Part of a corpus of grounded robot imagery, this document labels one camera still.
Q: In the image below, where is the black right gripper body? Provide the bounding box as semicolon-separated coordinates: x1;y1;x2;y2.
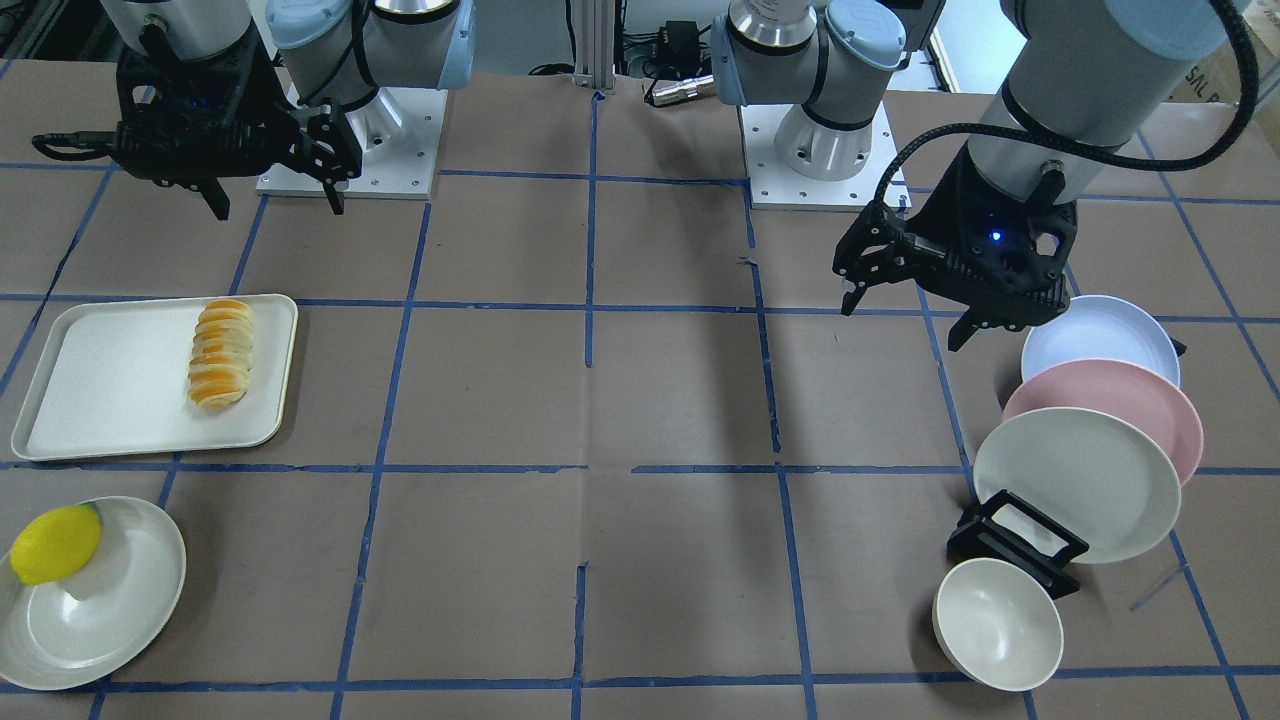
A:
109;45;301;184

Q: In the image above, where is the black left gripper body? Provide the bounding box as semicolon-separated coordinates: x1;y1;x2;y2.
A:
906;149;1078;325

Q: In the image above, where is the blue plate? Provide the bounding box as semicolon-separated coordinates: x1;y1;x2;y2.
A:
1020;295;1181;386

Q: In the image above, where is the orange striped bread loaf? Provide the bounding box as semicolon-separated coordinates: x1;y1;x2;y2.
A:
187;297;255;409

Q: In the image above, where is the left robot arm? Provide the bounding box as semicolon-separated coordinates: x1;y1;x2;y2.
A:
710;1;1260;351

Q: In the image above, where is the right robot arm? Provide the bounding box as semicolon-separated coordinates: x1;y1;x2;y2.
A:
90;1;475;219

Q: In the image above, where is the pink plate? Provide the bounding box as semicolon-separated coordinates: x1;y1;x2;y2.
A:
1002;357;1204;486

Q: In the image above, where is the cream plate in rack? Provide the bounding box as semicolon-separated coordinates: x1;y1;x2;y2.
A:
973;407;1181;564

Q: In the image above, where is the white plate under lemon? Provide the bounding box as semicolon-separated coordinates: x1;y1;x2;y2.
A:
1;496;187;691

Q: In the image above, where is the black dish rack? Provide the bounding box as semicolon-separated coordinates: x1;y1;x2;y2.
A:
946;489;1091;600

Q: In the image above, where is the white rectangular tray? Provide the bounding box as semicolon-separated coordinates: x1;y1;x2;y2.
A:
12;293;300;461

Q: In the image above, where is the silver metal connector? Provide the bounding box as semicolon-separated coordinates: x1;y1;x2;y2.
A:
643;76;716;108

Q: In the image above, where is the cardboard box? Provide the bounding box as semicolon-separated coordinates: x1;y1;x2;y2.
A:
1167;26;1279;109

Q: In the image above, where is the black power adapter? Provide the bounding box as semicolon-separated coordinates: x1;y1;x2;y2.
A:
654;20;701;65

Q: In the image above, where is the cream bowl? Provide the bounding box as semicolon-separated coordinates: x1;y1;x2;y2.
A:
931;559;1065;692

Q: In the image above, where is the yellow lemon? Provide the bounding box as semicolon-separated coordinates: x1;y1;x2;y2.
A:
9;503;102;585

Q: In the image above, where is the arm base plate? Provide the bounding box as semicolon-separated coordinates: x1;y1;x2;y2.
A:
256;87;451;201
739;105;899;211

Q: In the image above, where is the aluminium frame post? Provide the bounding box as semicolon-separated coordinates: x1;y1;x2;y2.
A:
567;0;623;95

